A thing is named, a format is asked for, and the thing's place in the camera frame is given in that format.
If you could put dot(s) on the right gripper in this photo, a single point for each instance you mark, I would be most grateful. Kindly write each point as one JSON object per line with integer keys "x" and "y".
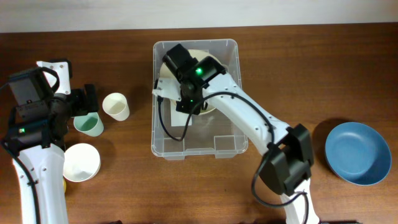
{"x": 180, "y": 79}

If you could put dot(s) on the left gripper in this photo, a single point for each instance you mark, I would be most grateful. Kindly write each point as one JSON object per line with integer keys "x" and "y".
{"x": 84, "y": 107}

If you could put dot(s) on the cream large bowl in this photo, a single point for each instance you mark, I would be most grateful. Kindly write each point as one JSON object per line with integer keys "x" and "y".
{"x": 199, "y": 55}

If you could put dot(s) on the mint green plastic cup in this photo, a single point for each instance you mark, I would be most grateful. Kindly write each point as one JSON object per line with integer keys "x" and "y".
{"x": 89, "y": 124}

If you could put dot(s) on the cream plastic cup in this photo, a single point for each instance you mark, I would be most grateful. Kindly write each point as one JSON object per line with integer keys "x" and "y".
{"x": 116, "y": 106}

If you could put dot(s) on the white small bowl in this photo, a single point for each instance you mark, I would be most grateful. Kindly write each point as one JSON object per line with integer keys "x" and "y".
{"x": 82, "y": 162}

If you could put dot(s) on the clear plastic storage container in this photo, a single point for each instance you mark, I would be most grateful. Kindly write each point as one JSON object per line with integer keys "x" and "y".
{"x": 208, "y": 134}

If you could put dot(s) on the yellow small bowl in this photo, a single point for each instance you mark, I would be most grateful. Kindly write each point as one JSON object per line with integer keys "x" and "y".
{"x": 64, "y": 185}

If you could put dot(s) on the blue large bowl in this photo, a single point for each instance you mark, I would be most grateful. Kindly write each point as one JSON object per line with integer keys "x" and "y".
{"x": 358, "y": 154}

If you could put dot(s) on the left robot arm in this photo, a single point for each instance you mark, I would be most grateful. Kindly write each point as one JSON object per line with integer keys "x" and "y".
{"x": 35, "y": 139}

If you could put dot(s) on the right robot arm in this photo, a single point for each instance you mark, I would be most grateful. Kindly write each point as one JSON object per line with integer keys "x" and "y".
{"x": 282, "y": 179}

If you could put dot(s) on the white label sticker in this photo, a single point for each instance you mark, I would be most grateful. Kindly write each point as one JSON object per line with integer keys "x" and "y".
{"x": 177, "y": 118}

